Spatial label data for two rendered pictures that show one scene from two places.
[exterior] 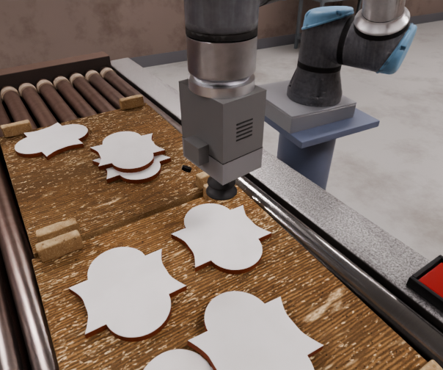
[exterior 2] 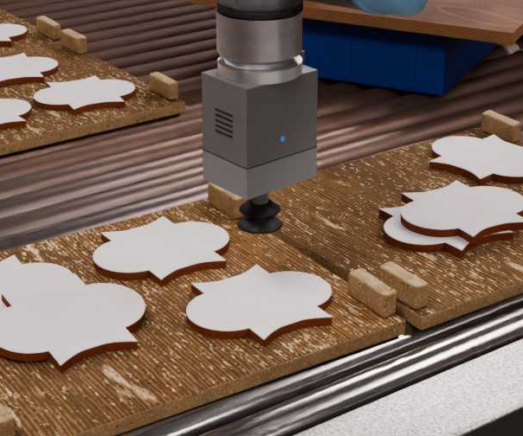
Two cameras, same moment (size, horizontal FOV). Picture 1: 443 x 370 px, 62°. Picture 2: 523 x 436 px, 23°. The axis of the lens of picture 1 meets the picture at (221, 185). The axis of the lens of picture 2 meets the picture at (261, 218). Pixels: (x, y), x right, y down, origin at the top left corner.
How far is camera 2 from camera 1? 1.15 m
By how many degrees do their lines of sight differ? 74
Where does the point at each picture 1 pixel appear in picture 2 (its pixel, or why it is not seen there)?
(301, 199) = (403, 407)
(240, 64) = (222, 41)
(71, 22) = not seen: outside the picture
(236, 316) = (105, 304)
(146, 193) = (359, 246)
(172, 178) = (406, 263)
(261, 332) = (80, 320)
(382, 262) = not seen: outside the picture
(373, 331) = (80, 415)
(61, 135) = (498, 159)
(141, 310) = (126, 256)
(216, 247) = (228, 296)
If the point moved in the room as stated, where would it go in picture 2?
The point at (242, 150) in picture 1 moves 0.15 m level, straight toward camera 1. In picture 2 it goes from (222, 150) to (55, 148)
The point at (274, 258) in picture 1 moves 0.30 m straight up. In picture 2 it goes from (217, 349) to (212, 30)
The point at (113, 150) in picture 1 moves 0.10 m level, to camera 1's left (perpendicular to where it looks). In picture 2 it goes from (454, 196) to (439, 163)
